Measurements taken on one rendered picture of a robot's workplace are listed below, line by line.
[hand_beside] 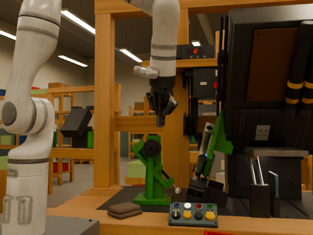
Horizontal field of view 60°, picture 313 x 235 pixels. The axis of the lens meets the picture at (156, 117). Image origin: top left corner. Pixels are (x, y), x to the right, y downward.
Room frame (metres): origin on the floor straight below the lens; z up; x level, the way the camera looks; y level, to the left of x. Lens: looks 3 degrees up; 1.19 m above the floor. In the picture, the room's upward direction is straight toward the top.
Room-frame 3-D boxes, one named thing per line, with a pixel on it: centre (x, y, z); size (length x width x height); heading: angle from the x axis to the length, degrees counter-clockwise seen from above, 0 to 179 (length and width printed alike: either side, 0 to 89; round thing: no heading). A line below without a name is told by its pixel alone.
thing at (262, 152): (1.03, -0.41, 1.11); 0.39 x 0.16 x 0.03; 171
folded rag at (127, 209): (0.96, 0.11, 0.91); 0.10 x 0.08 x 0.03; 132
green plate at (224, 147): (1.09, -0.27, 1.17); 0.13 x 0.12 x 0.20; 81
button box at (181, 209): (0.88, -0.12, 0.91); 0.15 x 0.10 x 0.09; 81
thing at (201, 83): (1.37, -0.27, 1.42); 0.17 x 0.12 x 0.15; 81
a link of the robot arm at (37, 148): (0.67, 0.31, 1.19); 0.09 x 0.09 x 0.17; 62
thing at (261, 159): (1.27, -0.48, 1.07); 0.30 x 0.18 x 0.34; 81
